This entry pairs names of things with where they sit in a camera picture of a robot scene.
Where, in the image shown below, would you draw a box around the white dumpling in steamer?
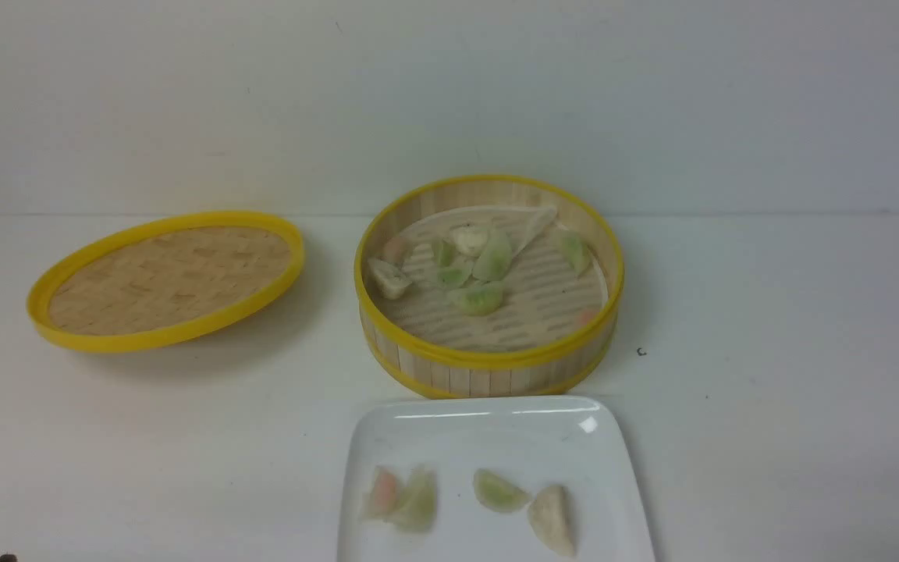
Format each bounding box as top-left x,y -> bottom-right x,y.
449,224 -> 490,258
367,258 -> 413,301

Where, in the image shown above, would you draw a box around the yellow-rimmed bamboo steamer lid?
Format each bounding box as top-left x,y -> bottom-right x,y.
27,211 -> 304,354

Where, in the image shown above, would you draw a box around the white dumpling in steamer top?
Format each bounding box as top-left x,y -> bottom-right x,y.
449,224 -> 490,258

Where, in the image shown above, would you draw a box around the yellow-rimmed bamboo steamer basket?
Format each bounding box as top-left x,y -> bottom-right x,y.
354,175 -> 625,399

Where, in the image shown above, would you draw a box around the pink dumpling on plate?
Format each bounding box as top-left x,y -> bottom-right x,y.
360,465 -> 403,521

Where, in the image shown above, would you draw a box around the white dumpling in steamer left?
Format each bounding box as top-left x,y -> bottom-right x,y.
367,258 -> 413,301

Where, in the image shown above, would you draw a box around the pink dumpling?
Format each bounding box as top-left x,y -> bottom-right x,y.
577,308 -> 599,327
381,236 -> 411,267
360,465 -> 403,521

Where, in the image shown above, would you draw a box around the white dumpling on plate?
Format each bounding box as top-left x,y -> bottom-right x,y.
527,484 -> 577,558

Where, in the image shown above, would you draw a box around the white square plate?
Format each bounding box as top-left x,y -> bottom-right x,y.
336,396 -> 656,561

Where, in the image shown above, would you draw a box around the small green dumpling upper left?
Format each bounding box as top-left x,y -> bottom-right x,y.
429,237 -> 457,268

